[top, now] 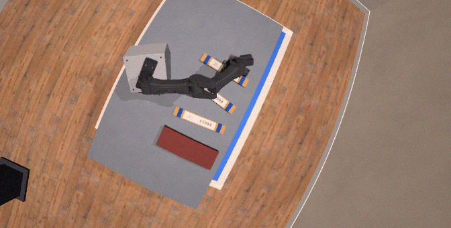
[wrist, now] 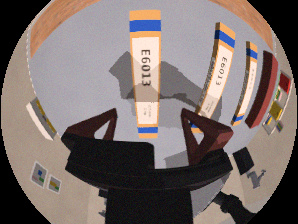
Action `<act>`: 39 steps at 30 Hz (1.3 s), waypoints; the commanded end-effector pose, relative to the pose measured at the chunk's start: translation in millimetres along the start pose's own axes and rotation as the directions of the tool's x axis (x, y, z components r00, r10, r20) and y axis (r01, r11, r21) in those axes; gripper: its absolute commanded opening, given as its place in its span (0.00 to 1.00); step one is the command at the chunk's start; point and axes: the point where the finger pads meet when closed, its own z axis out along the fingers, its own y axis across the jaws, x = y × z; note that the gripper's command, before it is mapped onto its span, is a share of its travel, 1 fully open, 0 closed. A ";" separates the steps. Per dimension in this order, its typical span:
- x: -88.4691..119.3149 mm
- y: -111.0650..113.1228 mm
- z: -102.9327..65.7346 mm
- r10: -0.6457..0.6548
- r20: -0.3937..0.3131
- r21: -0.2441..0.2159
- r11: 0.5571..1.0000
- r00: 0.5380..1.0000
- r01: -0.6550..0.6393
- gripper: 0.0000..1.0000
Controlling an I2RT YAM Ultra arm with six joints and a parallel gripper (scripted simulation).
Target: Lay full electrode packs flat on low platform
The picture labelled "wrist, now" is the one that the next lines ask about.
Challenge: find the white electrode pack with blue and orange bands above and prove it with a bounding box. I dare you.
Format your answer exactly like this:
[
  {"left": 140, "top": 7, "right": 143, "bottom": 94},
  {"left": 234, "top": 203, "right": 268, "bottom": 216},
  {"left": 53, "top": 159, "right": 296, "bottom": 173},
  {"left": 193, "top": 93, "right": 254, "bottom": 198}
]
[{"left": 230, "top": 41, "right": 257, "bottom": 126}]

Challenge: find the white welding electrode pack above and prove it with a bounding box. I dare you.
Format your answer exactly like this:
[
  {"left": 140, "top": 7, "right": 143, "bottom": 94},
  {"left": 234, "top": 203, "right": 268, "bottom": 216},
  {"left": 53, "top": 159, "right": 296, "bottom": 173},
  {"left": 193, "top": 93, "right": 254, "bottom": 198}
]
[{"left": 194, "top": 22, "right": 235, "bottom": 119}]

